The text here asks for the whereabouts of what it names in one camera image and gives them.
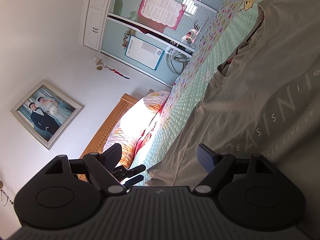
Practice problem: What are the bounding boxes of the pink-bordered poster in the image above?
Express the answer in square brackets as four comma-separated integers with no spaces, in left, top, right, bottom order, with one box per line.
[137,0,187,32]

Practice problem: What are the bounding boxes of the wooden headboard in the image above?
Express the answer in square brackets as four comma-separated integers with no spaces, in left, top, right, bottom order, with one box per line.
[79,93,139,180]

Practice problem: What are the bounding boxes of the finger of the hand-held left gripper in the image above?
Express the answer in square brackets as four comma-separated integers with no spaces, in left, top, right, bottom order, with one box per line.
[127,164,147,175]
[124,175,144,187]

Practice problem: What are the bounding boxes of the quilted bee-print bedspread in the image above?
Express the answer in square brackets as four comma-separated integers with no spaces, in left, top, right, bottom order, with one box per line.
[130,0,275,180]

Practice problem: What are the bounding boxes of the glass wall lamp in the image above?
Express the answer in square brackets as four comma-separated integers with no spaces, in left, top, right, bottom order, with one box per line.
[92,55,104,71]

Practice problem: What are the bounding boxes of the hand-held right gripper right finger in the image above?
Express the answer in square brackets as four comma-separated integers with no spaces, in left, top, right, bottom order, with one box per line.
[193,144,275,195]

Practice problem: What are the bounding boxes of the floral pillow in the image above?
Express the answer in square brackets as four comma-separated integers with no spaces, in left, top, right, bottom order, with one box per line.
[103,91,172,170]

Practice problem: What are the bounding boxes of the grey t-shirt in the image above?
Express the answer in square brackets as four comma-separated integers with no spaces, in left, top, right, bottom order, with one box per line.
[145,0,320,240]

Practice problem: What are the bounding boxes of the framed wedding photo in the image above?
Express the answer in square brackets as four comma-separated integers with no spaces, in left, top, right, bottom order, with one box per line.
[10,79,84,151]

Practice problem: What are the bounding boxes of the blue-bordered poster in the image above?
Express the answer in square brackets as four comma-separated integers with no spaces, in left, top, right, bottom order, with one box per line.
[124,35,165,70]

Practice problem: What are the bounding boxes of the red bed sheet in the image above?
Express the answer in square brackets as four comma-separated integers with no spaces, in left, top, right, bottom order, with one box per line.
[135,102,165,155]

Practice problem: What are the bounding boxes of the sliding-door wardrobe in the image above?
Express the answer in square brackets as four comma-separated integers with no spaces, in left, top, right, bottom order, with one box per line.
[79,0,240,85]

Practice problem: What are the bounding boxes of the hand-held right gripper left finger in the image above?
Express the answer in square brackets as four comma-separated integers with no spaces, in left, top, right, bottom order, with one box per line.
[44,144,127,197]

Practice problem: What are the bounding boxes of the dark red hanging clothes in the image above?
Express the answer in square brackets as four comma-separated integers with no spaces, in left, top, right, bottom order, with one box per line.
[130,17,165,34]

